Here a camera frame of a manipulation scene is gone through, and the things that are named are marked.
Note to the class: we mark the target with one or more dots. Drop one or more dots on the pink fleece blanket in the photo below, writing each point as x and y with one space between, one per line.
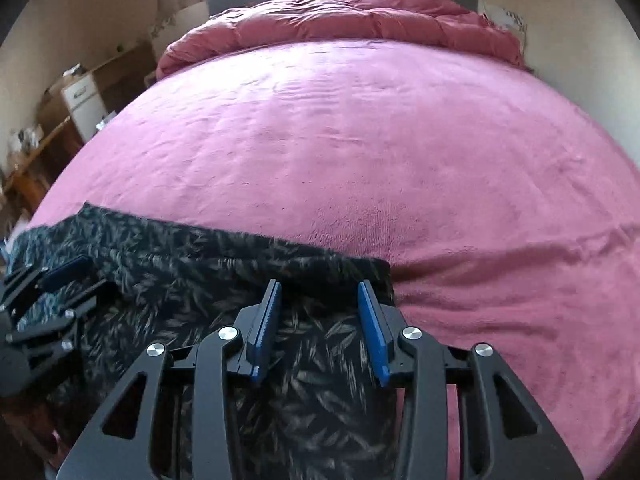
375 160

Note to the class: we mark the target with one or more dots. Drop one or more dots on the wooden shelf unit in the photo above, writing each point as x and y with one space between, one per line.
130 67

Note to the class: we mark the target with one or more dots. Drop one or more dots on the small white cabinet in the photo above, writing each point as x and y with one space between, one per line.
85 105

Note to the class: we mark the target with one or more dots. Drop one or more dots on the white and blue package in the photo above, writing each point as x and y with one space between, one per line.
106 122

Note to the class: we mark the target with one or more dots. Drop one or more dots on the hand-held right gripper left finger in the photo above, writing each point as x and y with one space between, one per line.
265 330

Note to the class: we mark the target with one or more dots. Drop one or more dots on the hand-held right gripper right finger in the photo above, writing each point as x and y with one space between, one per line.
372 330

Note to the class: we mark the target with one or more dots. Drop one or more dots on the red quilted duvet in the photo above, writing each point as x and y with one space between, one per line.
325 15

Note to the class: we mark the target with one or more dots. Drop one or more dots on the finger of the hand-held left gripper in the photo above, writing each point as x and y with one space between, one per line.
65 267
75 305

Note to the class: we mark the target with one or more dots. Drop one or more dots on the dark leaf print pants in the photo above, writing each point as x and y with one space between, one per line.
310 410

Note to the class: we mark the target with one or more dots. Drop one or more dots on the wooden desk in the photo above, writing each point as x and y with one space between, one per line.
45 152

